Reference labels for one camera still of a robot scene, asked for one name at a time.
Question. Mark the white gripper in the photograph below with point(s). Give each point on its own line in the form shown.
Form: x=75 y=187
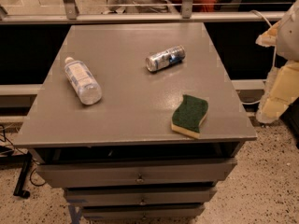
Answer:
x=290 y=36

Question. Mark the bottom grey drawer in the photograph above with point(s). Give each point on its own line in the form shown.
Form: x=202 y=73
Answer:
x=142 y=212

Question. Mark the middle grey drawer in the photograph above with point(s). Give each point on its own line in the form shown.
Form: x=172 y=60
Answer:
x=139 y=196

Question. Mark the grey metal frame rail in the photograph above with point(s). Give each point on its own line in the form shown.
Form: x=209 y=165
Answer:
x=144 y=18

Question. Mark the clear blue-labelled plastic bottle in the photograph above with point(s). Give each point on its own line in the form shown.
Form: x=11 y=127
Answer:
x=83 y=82

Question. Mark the black stand foot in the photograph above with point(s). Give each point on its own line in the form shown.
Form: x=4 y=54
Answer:
x=19 y=191

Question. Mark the green yellow scouring sponge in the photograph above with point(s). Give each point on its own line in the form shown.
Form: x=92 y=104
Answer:
x=189 y=115

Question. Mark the grey drawer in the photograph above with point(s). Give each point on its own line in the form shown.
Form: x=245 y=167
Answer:
x=142 y=212
x=114 y=174
x=139 y=196

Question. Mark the grey drawer cabinet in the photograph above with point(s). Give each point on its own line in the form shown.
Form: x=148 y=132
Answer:
x=132 y=121

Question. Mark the top grey drawer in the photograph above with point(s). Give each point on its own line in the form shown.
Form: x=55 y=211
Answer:
x=114 y=174

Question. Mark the silver blue drink can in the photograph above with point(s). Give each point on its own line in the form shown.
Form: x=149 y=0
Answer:
x=163 y=59

